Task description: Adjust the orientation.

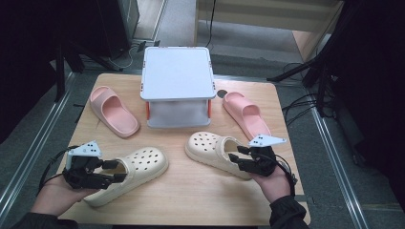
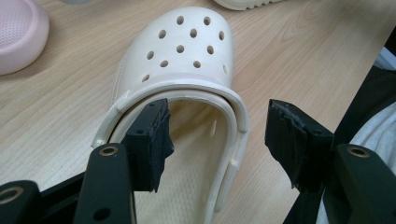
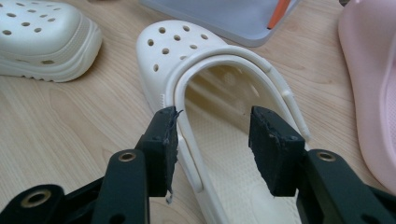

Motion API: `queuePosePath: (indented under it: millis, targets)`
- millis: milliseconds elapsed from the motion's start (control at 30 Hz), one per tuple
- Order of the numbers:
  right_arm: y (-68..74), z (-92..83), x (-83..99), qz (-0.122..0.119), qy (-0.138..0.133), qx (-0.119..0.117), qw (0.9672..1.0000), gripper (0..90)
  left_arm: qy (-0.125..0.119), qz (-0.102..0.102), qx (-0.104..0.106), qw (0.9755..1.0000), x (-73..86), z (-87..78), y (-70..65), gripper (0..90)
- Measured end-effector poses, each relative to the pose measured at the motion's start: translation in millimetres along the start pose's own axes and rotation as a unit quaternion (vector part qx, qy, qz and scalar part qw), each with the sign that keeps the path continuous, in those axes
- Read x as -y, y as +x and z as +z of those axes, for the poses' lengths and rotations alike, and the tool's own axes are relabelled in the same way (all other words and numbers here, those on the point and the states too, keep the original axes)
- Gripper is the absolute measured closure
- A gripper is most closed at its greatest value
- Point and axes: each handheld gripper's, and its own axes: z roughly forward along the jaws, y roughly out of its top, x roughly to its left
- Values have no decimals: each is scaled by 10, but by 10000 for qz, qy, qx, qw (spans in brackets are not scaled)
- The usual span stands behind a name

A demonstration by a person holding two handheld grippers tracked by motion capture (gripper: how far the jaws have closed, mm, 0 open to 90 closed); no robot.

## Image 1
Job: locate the black tripod stand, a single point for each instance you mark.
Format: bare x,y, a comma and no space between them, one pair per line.
59,73

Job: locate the black stand with legs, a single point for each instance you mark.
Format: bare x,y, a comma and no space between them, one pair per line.
321,79

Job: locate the dark cabinet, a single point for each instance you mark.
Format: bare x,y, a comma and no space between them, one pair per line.
124,22

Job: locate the aluminium floor rail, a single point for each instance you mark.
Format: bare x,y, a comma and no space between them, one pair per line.
38,140
334,159

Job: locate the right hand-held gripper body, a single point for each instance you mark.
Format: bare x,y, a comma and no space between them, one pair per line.
262,162

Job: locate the person's right hand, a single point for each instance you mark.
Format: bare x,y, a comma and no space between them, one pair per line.
273,186

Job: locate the white two-tier shoe rack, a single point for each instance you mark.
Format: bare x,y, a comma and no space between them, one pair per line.
178,73

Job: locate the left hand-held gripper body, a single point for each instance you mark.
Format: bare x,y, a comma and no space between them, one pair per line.
81,173

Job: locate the grey tape piece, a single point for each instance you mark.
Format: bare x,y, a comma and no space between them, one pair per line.
301,198

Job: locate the light wooden cabinet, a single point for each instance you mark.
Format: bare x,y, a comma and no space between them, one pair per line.
270,19

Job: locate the person's left hand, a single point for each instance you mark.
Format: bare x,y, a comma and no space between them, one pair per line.
57,197

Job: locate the pink slide slipper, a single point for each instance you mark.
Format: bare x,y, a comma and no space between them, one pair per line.
119,119
245,111

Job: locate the beige perforated clog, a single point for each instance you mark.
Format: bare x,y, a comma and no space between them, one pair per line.
203,146
146,162

